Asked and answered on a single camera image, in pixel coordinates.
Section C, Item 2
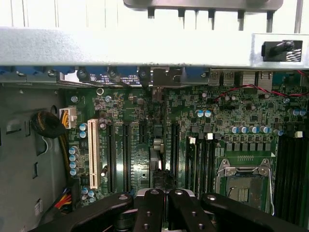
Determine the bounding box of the black RAM slot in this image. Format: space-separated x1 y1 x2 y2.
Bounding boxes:
197 135 207 194
206 132 216 194

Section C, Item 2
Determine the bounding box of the long expansion slot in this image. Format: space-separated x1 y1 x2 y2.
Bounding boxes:
107 122 116 193
170 122 181 192
122 122 133 192

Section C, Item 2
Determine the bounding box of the CPU socket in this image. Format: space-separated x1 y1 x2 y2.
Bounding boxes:
215 157 276 217

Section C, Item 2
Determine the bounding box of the white PCI expansion slot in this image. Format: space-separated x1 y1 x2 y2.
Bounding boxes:
86 117 101 190

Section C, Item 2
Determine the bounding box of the short expansion slot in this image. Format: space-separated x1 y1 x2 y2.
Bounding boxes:
138 120 148 144

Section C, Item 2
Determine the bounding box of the green motherboard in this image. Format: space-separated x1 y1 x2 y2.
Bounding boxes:
57 83 309 232

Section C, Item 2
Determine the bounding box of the white power connector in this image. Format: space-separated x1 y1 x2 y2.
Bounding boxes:
58 107 77 129

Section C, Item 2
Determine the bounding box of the metal USB port block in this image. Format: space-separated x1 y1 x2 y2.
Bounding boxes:
209 69 235 87

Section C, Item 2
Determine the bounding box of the blue expansion card retainer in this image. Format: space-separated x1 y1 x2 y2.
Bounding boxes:
0 65 210 82

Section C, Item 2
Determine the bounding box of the metal network port block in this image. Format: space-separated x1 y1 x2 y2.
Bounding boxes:
257 71 274 88

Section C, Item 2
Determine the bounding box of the black case lock slider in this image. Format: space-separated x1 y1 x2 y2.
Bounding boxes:
261 40 304 62

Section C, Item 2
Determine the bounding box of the black PC case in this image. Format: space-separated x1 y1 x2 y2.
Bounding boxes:
0 26 309 232

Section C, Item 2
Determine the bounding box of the grey parts rack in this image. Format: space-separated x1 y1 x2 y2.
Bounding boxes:
122 0 283 33

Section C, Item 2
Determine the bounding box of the coloured power wire bundle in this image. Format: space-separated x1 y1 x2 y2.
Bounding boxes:
53 188 74 215

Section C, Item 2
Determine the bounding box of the black sleeved wire bundle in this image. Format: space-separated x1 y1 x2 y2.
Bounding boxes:
30 110 72 170

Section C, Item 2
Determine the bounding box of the red black twisted wire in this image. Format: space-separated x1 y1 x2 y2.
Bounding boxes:
213 69 309 102

